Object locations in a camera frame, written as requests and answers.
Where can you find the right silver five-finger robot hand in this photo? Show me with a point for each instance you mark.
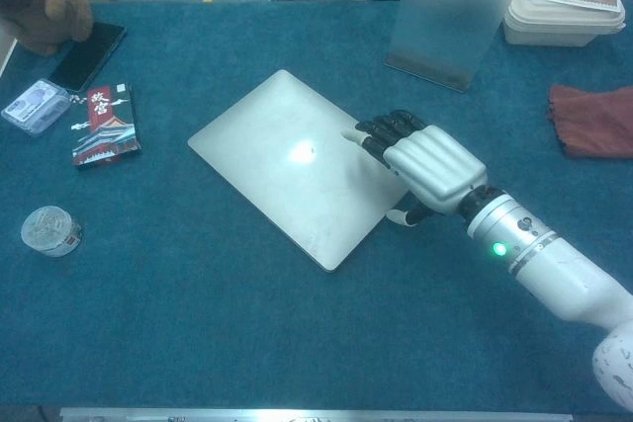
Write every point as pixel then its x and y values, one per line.
pixel 435 165

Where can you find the silver laptop with apple logo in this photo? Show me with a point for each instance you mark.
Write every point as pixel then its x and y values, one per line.
pixel 277 185

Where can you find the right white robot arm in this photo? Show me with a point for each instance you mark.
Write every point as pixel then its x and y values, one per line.
pixel 544 269

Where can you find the frosted acrylic sign stand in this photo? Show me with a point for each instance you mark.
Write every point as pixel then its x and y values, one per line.
pixel 445 22

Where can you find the red cloth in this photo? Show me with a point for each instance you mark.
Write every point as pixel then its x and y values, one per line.
pixel 593 120

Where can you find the beige takeout container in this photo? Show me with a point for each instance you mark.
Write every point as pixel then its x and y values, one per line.
pixel 554 26

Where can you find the blue table cloth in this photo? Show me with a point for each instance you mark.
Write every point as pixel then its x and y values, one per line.
pixel 247 343

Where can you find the dark box with palace print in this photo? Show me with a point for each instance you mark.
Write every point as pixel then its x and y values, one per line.
pixel 106 130

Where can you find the black smartphone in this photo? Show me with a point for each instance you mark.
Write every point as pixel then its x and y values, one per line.
pixel 86 59

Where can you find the clear round jar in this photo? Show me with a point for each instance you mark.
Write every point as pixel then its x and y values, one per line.
pixel 49 231

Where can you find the clear plastic case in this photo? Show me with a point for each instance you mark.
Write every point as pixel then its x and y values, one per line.
pixel 34 106

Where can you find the aluminium rail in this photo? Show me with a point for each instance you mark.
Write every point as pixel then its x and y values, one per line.
pixel 247 415

